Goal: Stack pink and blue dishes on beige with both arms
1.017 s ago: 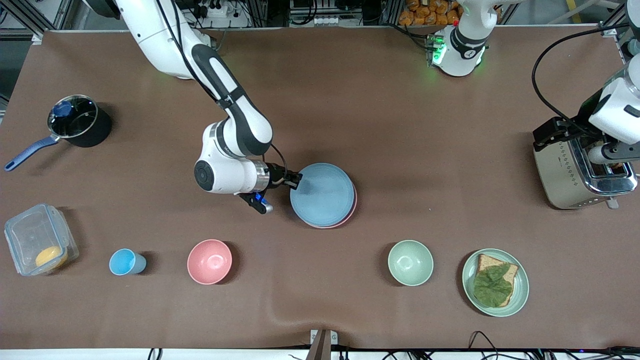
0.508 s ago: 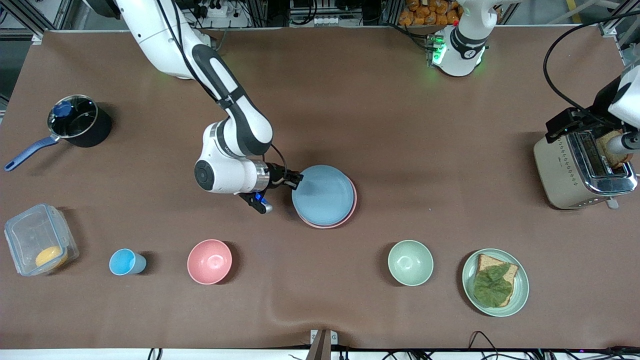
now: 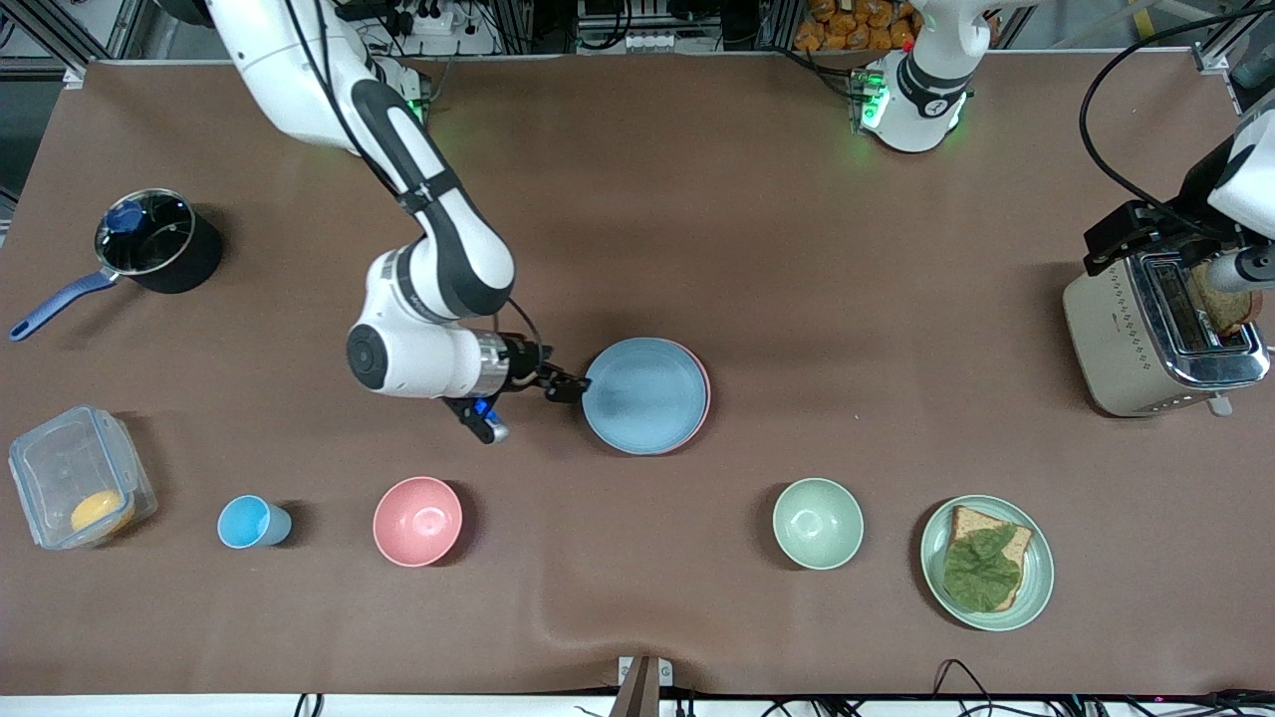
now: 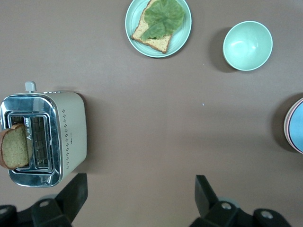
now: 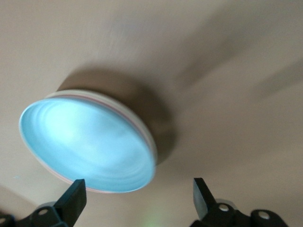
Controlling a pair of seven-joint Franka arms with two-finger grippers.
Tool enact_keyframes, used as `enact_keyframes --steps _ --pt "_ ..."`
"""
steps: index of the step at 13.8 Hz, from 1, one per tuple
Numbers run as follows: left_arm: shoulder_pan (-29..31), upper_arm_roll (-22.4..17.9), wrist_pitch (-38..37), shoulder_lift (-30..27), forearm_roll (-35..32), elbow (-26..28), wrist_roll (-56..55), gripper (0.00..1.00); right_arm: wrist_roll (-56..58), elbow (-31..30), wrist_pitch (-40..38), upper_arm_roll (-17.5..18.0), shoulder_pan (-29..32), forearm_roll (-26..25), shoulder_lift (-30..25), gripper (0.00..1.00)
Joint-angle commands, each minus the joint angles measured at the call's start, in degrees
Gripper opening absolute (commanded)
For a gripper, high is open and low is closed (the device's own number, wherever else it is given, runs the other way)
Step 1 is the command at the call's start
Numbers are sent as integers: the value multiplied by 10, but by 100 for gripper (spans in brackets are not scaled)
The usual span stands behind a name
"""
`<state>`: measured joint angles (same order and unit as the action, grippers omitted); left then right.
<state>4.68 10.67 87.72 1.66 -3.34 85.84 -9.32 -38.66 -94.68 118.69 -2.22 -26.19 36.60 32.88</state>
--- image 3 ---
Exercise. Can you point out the white socket strip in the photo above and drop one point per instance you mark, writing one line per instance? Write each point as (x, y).
(623, 42)

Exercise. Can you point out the toast slice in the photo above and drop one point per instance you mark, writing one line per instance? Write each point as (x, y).
(1230, 311)

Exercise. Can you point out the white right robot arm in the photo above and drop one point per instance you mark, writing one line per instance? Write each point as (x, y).
(289, 90)

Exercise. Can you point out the yellow orange food piece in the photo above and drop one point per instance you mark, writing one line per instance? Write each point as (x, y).
(102, 513)

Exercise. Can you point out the brown bread slice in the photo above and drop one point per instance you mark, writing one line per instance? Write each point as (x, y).
(1016, 543)

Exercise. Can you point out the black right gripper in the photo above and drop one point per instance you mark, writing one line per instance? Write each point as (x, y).
(525, 362)

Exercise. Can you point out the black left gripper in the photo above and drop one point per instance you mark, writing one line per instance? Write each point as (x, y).
(1143, 229)

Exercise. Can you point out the white power strip with plugs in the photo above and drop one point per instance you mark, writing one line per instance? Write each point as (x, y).
(423, 18)

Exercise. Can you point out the metal table clamp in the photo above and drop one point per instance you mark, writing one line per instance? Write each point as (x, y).
(642, 687)

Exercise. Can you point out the green plate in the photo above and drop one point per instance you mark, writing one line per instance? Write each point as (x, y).
(1041, 568)

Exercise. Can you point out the pink bowl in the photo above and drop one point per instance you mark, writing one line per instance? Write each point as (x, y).
(417, 522)

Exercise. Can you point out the bag of orange snacks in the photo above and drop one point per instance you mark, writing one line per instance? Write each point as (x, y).
(857, 28)

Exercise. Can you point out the clear plastic container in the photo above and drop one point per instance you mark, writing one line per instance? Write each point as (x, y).
(60, 468)

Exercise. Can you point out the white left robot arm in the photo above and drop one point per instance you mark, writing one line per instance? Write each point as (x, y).
(926, 105)

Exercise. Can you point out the green lit controller board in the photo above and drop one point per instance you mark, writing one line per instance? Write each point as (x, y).
(865, 100)

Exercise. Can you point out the blue cup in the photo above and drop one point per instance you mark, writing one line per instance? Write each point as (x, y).
(249, 523)

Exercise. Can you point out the green bowl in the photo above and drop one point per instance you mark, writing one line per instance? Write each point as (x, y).
(818, 524)

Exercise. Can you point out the blue plate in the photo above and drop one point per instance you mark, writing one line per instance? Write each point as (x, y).
(642, 396)

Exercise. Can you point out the green lettuce leaf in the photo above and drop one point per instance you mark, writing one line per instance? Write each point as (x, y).
(981, 573)

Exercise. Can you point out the beige chrome toaster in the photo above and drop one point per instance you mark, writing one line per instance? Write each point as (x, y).
(1116, 349)

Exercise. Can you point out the pink plate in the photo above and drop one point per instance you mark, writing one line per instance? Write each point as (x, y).
(706, 398)

